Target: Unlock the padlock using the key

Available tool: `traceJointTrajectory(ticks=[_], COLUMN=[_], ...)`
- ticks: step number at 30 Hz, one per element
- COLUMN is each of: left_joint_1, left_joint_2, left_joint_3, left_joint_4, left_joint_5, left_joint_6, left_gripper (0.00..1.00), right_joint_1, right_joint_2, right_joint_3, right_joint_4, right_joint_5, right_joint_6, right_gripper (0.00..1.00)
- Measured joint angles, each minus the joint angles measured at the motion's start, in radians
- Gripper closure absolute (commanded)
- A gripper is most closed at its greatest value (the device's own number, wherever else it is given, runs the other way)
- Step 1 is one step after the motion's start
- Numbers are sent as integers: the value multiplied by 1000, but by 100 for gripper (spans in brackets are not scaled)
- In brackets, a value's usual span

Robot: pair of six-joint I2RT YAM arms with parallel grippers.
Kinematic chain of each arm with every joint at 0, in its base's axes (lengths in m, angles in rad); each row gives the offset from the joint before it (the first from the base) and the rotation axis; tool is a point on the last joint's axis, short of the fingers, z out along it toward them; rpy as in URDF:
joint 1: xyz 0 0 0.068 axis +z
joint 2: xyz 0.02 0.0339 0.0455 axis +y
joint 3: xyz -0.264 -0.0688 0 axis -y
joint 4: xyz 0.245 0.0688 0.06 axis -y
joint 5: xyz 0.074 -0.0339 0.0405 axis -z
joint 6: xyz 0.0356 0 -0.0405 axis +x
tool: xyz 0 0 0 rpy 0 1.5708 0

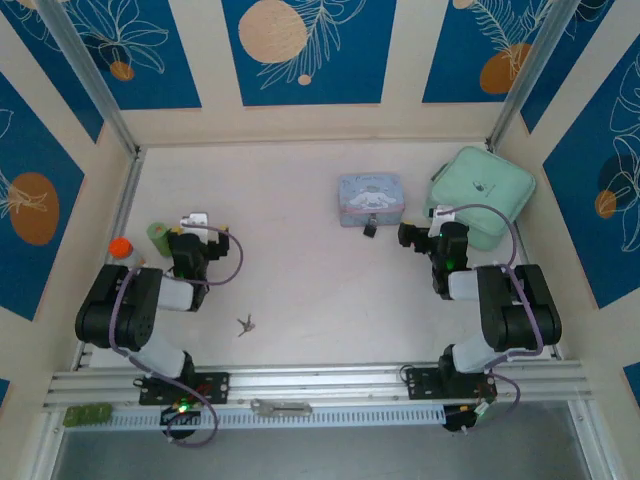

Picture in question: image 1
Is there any light blue cartoon pouch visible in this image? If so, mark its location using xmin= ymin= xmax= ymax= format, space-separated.
xmin=338 ymin=172 xmax=405 ymax=229

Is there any green cylinder container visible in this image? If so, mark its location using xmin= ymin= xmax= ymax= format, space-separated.
xmin=146 ymin=221 xmax=174 ymax=258

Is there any orange capped clear bottle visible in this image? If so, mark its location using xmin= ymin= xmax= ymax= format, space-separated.
xmin=109 ymin=237 xmax=147 ymax=270

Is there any mint green zip pouch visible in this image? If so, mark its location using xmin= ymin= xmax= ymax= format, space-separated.
xmin=423 ymin=145 xmax=537 ymax=251

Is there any black controller board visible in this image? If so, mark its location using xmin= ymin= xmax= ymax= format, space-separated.
xmin=442 ymin=401 xmax=495 ymax=435
xmin=159 ymin=404 xmax=204 ymax=428

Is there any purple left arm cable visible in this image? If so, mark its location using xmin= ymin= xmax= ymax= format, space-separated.
xmin=108 ymin=224 xmax=245 ymax=447

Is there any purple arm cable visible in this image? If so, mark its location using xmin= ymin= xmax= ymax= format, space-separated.
xmin=439 ymin=202 xmax=546 ymax=436
xmin=108 ymin=224 xmax=245 ymax=447

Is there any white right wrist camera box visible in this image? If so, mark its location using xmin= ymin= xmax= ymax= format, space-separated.
xmin=429 ymin=204 xmax=457 ymax=237

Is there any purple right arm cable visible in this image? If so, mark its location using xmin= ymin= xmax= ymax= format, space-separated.
xmin=439 ymin=202 xmax=546 ymax=436

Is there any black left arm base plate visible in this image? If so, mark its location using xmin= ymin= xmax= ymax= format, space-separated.
xmin=137 ymin=371 xmax=232 ymax=407

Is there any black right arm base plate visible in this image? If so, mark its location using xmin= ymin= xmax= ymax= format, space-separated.
xmin=404 ymin=367 xmax=499 ymax=402

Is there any aluminium frame rail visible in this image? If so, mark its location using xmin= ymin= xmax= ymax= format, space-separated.
xmin=43 ymin=360 xmax=590 ymax=410

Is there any aluminium corner post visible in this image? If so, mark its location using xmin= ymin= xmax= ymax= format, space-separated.
xmin=35 ymin=0 xmax=142 ymax=157
xmin=485 ymin=0 xmax=577 ymax=152

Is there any white slotted cable duct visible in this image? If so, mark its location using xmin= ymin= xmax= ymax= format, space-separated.
xmin=106 ymin=403 xmax=447 ymax=432

